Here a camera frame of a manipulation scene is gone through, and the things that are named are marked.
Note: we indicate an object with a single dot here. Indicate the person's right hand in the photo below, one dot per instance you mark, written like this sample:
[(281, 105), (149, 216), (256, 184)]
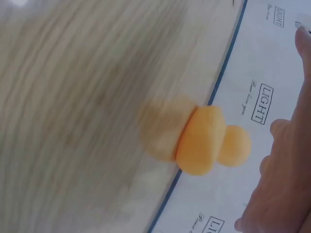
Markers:
[(291, 174)]

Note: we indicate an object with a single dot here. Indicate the small orange dough ball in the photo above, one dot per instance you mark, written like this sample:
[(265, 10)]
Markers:
[(235, 146)]

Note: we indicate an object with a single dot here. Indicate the large orange dough lump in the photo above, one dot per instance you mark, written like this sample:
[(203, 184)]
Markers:
[(200, 142)]

